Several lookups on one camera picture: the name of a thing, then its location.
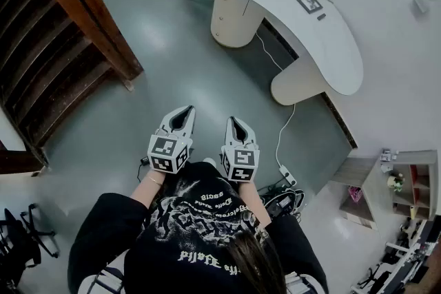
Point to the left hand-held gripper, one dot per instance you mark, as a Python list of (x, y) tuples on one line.
[(169, 155)]

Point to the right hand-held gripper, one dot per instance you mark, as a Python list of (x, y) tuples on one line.
[(241, 163)]

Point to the white curved desk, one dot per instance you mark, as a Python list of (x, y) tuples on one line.
[(293, 34)]

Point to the person's left forearm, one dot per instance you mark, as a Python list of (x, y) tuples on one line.
[(148, 187)]

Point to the person's right forearm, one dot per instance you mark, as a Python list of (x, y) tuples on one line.
[(253, 203)]

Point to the person's white shoe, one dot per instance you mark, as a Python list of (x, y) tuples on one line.
[(208, 160)]

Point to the black power adapter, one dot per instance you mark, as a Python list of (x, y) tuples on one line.
[(143, 160)]

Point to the white power strip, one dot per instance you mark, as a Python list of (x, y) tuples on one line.
[(288, 175)]

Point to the black equipment bag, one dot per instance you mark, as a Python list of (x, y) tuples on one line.
[(282, 201)]

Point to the person's black printed shirt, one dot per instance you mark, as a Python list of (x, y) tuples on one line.
[(172, 234)]

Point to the pink basket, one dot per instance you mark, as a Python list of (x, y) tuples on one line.
[(355, 192)]

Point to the small black device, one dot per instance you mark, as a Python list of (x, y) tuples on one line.
[(321, 16)]

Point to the grey shelf unit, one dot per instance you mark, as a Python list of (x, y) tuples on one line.
[(379, 189)]

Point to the small potted plant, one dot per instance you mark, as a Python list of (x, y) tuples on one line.
[(395, 182)]

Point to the black office chair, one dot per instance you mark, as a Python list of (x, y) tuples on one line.
[(17, 241)]

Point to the white office desk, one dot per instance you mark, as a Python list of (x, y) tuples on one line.
[(406, 261)]

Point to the black picture frame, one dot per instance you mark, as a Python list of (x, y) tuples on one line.
[(309, 4)]

